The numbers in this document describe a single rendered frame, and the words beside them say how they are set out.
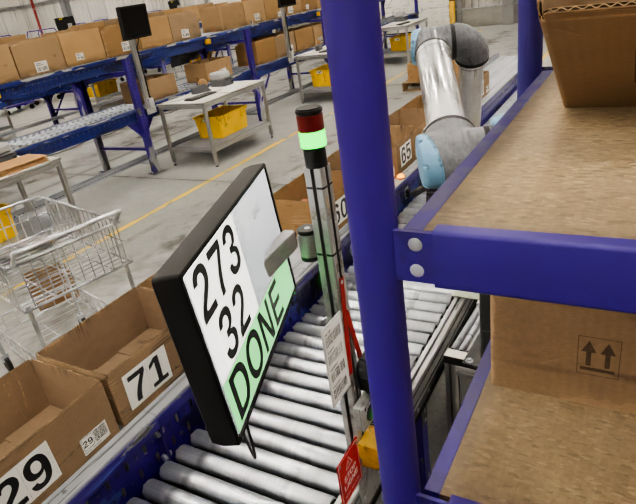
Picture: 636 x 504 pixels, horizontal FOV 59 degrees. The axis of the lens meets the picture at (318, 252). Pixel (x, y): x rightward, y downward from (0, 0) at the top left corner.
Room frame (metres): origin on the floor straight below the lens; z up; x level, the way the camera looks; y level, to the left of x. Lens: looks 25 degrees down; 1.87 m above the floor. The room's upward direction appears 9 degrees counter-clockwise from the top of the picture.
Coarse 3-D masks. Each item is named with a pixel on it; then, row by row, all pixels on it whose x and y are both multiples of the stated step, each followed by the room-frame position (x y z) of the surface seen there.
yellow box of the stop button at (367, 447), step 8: (368, 432) 1.04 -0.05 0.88; (360, 440) 1.02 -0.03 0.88; (368, 440) 1.02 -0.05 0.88; (360, 448) 1.01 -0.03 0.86; (368, 448) 0.99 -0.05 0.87; (376, 448) 0.99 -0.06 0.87; (360, 456) 1.01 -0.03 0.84; (368, 456) 1.00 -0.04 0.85; (376, 456) 0.98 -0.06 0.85; (368, 464) 1.00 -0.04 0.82; (376, 464) 0.99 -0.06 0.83
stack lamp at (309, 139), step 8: (296, 120) 1.05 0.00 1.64; (304, 120) 1.03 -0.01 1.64; (312, 120) 1.03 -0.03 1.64; (320, 120) 1.03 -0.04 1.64; (304, 128) 1.03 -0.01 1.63; (312, 128) 1.03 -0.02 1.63; (320, 128) 1.03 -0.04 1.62; (304, 136) 1.03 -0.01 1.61; (312, 136) 1.03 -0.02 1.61; (320, 136) 1.03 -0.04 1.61; (304, 144) 1.03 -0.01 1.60; (312, 144) 1.03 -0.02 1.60; (320, 144) 1.03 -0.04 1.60
